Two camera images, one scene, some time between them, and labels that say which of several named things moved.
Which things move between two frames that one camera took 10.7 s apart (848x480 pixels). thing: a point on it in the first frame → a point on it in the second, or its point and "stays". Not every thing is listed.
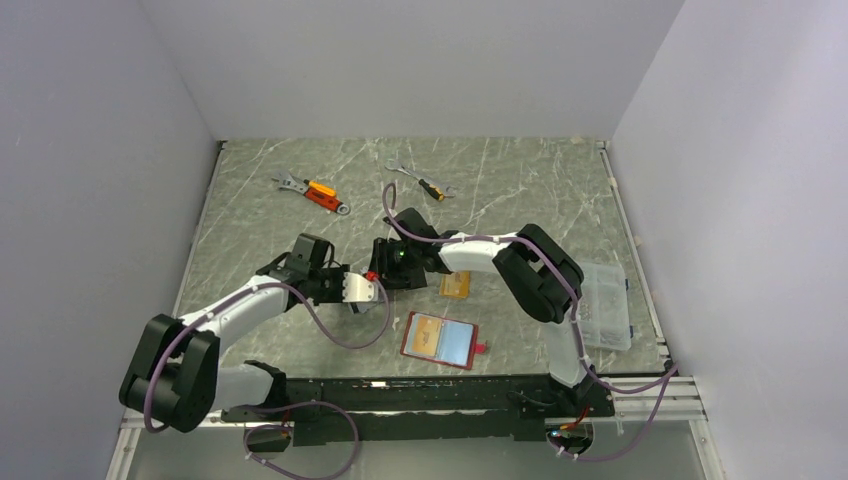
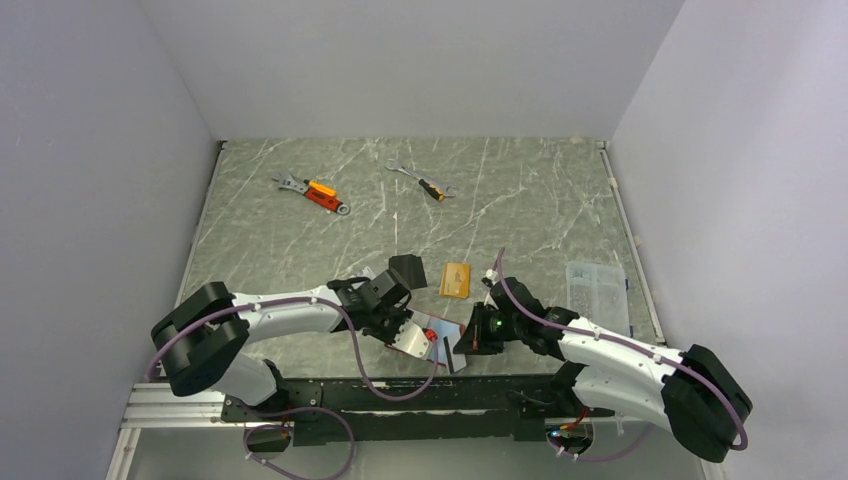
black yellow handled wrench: x=437 y=191 stays
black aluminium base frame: x=348 y=410 stays
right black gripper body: x=394 y=261 → x=497 y=328
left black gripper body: x=327 y=285 → x=386 y=322
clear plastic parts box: x=604 y=310 stays
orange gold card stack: x=456 y=284 stays
